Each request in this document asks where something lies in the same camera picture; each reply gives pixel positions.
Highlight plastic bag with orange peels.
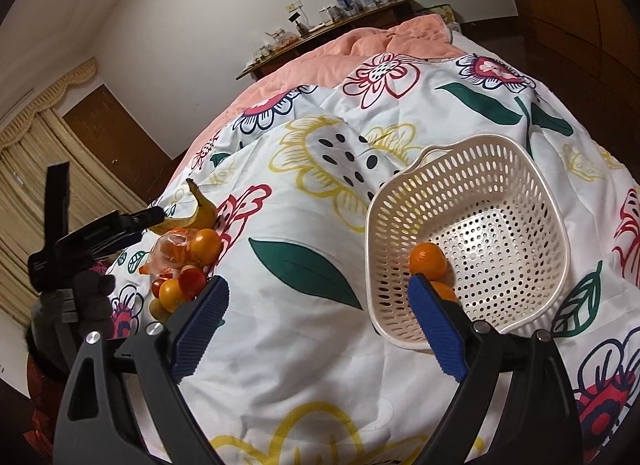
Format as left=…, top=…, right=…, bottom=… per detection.
left=138, top=228, right=198, bottom=275

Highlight red tomato front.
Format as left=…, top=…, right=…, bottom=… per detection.
left=151, top=277, right=165, bottom=298

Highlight red tomato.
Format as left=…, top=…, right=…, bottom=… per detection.
left=178, top=265, right=207, bottom=300
left=151, top=277, right=165, bottom=298

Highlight large mandarin orange front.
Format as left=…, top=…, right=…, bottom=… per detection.
left=409, top=243, right=448, bottom=281

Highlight yellow banana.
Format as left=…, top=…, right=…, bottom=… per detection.
left=149, top=178, right=218, bottom=235

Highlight orange mandarin back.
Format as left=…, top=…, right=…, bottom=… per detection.
left=189, top=228, right=222, bottom=267

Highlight small yellow-green fruit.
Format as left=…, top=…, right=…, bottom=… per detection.
left=149, top=298, right=171, bottom=323

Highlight orange mandarin front right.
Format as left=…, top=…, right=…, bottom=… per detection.
left=158, top=277, right=190, bottom=313

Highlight red tomato upper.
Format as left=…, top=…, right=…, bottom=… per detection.
left=178, top=265, right=207, bottom=300

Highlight brown wooden door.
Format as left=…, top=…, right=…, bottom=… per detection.
left=63, top=85, right=177, bottom=203

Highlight beige curtain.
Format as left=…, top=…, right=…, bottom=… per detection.
left=1, top=58, right=144, bottom=326

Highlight floral white duvet cover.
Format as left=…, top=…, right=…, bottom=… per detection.
left=105, top=51, right=640, bottom=465

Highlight white plastic basket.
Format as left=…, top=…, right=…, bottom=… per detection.
left=366, top=134, right=570, bottom=351

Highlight black desk lamp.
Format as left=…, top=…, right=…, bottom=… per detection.
left=288, top=11, right=309, bottom=37

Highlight clear kettle on desk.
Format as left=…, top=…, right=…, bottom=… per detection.
left=319, top=7, right=334, bottom=24

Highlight wooden desk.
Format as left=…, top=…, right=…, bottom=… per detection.
left=235, top=0, right=418, bottom=81

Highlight pink blanket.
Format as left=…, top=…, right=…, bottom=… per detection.
left=174, top=14, right=463, bottom=176

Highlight wooden wardrobe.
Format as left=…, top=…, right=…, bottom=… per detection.
left=491, top=0, right=640, bottom=182

